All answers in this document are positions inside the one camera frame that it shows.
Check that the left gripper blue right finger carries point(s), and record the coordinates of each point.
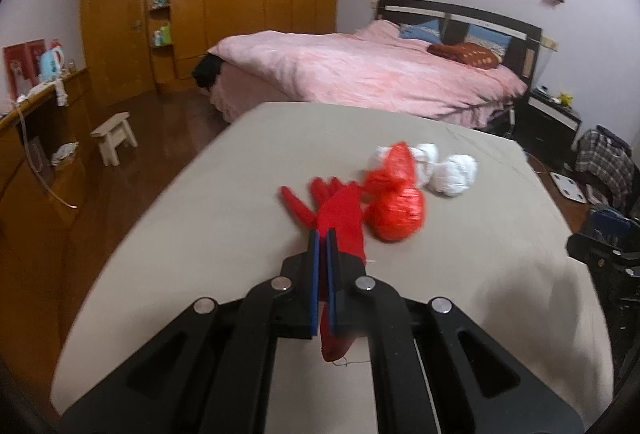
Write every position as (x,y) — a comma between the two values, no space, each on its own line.
(331,257)

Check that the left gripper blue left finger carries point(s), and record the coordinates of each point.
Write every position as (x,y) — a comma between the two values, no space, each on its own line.
(312,267)

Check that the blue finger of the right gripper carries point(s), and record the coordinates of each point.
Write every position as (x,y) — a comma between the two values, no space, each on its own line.
(608,226)

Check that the red plastic bag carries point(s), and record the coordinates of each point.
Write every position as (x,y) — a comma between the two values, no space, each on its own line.
(396,207)

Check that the white tissue wad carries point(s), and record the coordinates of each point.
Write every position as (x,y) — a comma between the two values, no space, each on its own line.
(454,175)
(425,157)

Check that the white bathroom scale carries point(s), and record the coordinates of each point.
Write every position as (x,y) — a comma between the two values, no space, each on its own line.
(568,188)

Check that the plaid cloth covered chair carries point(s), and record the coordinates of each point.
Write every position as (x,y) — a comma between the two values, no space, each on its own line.
(604,155)

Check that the beige table cloth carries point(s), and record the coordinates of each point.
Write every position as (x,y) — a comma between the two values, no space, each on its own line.
(247,202)

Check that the black white nightstand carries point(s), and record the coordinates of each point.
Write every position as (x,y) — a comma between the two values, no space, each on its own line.
(545,128)

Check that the yellow plush toy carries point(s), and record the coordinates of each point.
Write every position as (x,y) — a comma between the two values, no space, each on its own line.
(565,99)

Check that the bed with pink duvet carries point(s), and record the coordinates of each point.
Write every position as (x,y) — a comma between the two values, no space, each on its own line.
(372,68)

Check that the dark wooden headboard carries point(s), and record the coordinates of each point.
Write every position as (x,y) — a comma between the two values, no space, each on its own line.
(456,23)

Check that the black clothing on bed corner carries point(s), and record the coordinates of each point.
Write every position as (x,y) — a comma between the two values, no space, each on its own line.
(206,72)

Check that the right blue pillow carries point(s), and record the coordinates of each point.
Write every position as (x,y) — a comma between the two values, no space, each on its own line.
(495,41)

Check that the blue pillow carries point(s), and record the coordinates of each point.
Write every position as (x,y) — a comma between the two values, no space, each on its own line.
(425,31)
(495,41)

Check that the brown dotted cushion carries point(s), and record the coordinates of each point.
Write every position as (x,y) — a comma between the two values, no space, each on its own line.
(470,54)

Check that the left blue pillow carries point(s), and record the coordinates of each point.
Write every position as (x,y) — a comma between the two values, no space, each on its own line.
(425,31)

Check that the small white wooden stool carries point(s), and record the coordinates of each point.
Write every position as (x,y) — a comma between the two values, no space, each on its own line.
(110,134)

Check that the wooden side cabinet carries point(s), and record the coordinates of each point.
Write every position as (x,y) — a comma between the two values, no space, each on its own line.
(46,146)

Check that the blue electric kettle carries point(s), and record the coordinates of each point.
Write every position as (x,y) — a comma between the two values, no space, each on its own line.
(51,64)

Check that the red framed picture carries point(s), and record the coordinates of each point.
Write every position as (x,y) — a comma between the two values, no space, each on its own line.
(22,62)

